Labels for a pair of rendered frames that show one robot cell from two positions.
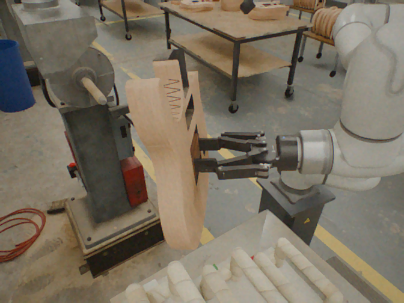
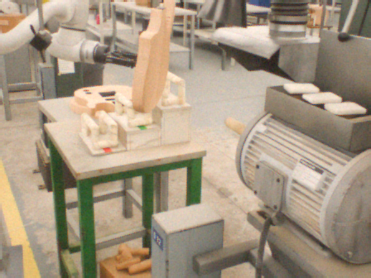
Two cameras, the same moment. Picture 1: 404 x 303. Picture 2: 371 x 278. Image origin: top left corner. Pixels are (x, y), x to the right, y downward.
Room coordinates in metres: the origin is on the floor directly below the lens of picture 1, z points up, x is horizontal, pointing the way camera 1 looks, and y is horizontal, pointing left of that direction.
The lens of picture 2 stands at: (2.28, 0.36, 1.73)
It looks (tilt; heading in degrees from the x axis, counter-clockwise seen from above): 21 degrees down; 186
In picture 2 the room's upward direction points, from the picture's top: 1 degrees clockwise
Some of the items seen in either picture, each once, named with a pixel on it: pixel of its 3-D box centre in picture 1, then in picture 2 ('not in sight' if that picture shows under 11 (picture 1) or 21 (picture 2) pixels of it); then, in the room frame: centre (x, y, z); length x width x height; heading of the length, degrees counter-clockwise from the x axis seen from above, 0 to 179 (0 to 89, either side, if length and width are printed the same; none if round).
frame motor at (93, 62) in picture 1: (74, 64); (318, 176); (1.24, 0.57, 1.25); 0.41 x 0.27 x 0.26; 33
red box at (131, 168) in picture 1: (129, 172); not in sight; (1.38, 0.47, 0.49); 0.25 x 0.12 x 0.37; 33
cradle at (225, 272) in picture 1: (220, 276); (140, 122); (0.38, -0.04, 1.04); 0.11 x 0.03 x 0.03; 123
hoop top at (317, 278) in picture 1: (306, 267); (89, 122); (0.40, -0.26, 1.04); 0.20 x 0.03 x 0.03; 32
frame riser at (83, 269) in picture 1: (115, 221); not in sight; (1.29, 0.61, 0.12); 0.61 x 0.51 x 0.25; 123
